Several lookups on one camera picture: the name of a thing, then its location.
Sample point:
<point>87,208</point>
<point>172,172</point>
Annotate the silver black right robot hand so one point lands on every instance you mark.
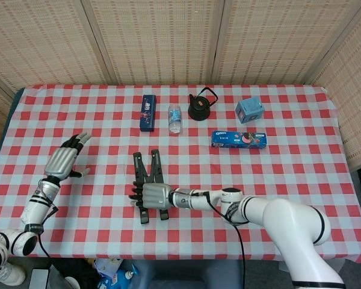
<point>155,195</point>

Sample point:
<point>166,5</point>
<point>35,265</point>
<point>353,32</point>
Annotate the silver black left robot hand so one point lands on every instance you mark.
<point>61,161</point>

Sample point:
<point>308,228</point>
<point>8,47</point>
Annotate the black folding laptop stand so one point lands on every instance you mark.
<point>157,168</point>

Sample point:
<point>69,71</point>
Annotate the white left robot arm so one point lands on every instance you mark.
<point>36,207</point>

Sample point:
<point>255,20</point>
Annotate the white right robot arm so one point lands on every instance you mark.
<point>288,222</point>

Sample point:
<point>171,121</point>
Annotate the clear plastic water bottle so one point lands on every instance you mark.
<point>175,119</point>

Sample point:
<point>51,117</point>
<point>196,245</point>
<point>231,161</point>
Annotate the dark blue rectangular box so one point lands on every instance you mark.
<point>148,116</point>

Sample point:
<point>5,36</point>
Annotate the dark blue stool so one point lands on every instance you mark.
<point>192,275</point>

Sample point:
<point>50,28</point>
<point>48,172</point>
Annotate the blue printed plastic bag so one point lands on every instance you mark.
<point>114,277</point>

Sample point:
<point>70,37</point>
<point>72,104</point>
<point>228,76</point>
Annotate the blue Oreo cookie box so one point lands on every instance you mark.
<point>228,140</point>

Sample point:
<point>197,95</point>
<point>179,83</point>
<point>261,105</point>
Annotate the black cast iron kettle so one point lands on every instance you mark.
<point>199,112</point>

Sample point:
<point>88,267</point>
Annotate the black bag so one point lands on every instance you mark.
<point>75,271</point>

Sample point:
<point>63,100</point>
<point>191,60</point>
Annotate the small white box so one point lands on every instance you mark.
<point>38,280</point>

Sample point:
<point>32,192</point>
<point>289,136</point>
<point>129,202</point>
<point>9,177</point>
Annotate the white sneaker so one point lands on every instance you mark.
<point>12,274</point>

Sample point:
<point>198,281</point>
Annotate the light blue cube box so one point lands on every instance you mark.
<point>249,110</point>

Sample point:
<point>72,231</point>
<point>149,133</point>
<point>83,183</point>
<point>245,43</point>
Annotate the red white checkered tablecloth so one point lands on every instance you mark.
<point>288,168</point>

